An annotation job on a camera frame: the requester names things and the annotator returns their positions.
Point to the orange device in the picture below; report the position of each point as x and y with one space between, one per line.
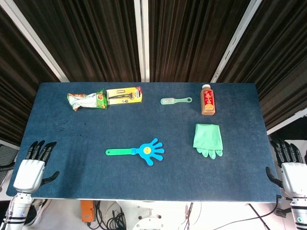
86 210

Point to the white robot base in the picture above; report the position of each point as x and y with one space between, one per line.
148 220

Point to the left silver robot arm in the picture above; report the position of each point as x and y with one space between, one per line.
18 208

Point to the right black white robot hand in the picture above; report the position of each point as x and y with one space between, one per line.
293 177

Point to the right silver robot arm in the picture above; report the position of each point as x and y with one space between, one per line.
299 213

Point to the crumpled green snack bag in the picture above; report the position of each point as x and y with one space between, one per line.
88 100

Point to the green rubber glove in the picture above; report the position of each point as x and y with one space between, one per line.
211 153

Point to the dark brown curtain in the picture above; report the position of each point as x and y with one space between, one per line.
100 40

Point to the yellow razor blister pack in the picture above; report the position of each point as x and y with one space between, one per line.
124 95

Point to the black and white shoe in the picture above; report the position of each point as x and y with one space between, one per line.
38 213

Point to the folded green cloth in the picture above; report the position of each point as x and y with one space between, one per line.
207 136

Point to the white frame post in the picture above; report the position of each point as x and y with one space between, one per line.
236 40
287 122
36 40
142 40

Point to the light green brush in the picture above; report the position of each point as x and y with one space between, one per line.
168 100

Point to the blue table cover cloth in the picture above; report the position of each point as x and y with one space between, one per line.
120 179

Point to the brown drink bottle red label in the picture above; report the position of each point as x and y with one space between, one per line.
208 100

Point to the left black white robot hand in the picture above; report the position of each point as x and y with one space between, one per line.
28 173

